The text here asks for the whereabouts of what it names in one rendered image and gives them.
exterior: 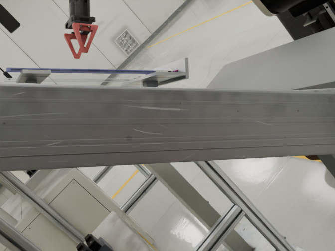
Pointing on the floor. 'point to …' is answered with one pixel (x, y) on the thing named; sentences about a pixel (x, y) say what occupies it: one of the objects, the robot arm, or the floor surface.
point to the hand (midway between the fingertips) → (80, 53)
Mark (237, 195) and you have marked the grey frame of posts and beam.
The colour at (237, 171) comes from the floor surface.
